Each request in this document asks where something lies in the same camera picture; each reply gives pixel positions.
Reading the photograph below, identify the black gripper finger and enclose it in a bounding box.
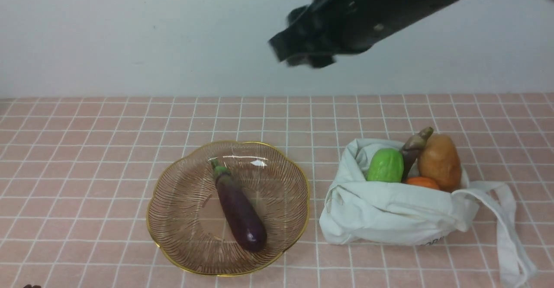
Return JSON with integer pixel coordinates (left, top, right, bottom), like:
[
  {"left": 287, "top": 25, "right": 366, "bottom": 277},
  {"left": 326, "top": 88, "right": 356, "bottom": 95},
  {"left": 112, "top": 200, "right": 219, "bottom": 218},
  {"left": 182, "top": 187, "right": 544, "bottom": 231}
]
[{"left": 269, "top": 28, "right": 321, "bottom": 63}]

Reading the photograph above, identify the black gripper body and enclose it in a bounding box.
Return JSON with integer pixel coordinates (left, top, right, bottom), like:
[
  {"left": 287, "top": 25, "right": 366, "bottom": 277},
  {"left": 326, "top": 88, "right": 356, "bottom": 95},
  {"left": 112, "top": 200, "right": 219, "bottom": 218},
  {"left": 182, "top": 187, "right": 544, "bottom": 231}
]
[{"left": 299, "top": 0, "right": 459, "bottom": 56}]

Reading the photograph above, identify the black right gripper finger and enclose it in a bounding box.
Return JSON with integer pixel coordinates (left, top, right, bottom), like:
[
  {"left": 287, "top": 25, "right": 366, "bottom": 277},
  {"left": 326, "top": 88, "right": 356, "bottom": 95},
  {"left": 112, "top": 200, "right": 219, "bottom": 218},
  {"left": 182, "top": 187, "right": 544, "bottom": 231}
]
[{"left": 286, "top": 6, "right": 335, "bottom": 69}]

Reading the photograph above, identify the purple eggplant green stem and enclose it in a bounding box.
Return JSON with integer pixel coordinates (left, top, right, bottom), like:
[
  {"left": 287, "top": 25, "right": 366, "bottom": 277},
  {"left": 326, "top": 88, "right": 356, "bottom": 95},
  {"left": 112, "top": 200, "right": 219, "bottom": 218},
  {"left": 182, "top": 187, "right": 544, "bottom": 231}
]
[{"left": 210, "top": 159, "right": 267, "bottom": 253}]

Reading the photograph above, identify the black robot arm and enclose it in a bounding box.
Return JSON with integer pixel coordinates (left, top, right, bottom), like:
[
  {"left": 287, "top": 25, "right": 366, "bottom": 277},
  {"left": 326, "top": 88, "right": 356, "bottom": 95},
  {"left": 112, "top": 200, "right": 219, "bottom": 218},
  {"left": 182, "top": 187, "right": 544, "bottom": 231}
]
[{"left": 269, "top": 0, "right": 460, "bottom": 69}]

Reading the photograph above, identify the white cloth tote bag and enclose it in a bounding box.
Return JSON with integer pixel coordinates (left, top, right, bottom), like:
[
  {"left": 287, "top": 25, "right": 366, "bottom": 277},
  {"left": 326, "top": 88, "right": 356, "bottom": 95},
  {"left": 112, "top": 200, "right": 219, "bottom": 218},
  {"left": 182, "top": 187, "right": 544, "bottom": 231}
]
[{"left": 319, "top": 138, "right": 538, "bottom": 288}]

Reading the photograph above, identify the green cabbage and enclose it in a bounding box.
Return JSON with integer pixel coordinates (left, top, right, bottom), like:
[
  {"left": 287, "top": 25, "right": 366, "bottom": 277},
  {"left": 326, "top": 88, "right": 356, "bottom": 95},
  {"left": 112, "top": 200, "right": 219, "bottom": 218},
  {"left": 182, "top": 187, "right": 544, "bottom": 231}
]
[{"left": 366, "top": 148, "right": 404, "bottom": 183}]

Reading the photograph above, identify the brown potato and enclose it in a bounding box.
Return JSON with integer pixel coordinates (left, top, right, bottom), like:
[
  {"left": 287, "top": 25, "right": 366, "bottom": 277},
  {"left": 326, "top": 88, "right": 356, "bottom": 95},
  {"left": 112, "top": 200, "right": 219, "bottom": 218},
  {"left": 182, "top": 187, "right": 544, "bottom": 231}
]
[{"left": 418, "top": 134, "right": 462, "bottom": 192}]

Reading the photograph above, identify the orange pumpkin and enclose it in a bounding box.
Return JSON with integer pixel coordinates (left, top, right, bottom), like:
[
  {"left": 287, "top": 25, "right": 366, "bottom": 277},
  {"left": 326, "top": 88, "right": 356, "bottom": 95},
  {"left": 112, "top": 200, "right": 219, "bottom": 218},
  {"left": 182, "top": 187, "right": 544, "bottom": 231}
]
[{"left": 404, "top": 176, "right": 441, "bottom": 191}]

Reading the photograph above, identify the gold-rimmed glass fruit bowl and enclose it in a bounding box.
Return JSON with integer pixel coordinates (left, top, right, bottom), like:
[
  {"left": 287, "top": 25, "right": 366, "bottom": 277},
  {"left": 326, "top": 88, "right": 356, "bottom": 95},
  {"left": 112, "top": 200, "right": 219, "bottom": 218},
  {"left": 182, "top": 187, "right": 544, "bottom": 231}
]
[{"left": 146, "top": 140, "right": 311, "bottom": 277}]

